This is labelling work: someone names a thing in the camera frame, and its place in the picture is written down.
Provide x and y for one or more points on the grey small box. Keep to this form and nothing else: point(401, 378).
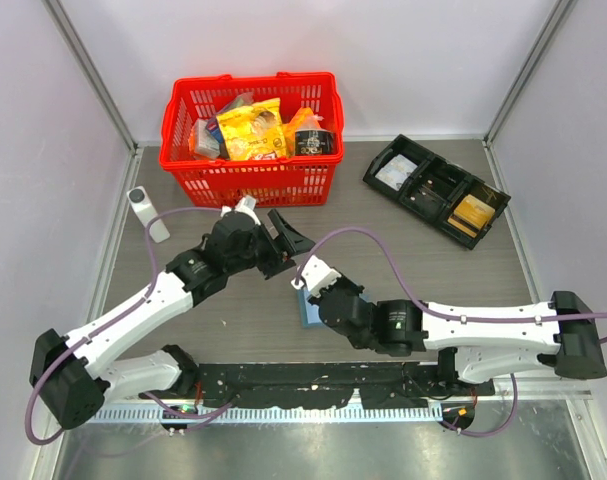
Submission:
point(201, 142)

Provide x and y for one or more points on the gold cards stack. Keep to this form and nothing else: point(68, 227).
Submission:
point(471, 215)

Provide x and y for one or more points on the black round tin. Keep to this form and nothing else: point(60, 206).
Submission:
point(314, 142)

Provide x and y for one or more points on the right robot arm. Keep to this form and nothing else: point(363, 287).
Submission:
point(474, 345)

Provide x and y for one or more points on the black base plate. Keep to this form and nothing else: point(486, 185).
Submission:
point(321, 386)

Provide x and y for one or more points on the orange snack bag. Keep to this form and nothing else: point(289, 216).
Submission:
point(304, 119)

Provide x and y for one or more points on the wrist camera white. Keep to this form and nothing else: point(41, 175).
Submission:
point(246, 206)
point(316, 276)

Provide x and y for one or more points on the black three-compartment tray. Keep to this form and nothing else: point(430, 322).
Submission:
point(435, 188)

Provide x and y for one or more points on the yellow chips bag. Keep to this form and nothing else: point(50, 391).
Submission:
point(254, 132)

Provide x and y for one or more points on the blue card holder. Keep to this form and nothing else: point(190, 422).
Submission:
point(310, 315)

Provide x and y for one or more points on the red plastic shopping basket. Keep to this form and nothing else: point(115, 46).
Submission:
point(294, 181)

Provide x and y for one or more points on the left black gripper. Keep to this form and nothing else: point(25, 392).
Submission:
point(292, 241)

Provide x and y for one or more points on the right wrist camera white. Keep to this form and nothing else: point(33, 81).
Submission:
point(316, 276)

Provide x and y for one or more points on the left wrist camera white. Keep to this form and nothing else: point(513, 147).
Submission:
point(246, 206)

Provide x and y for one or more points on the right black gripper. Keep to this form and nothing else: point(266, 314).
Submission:
point(358, 289)

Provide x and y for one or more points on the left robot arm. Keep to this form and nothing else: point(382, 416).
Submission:
point(75, 374)

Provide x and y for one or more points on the white bottle grey cap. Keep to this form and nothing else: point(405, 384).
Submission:
point(145, 211)

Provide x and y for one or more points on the slotted cable duct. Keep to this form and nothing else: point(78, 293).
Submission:
point(149, 412)

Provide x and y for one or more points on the white cards stack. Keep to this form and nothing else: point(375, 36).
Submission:
point(396, 171)

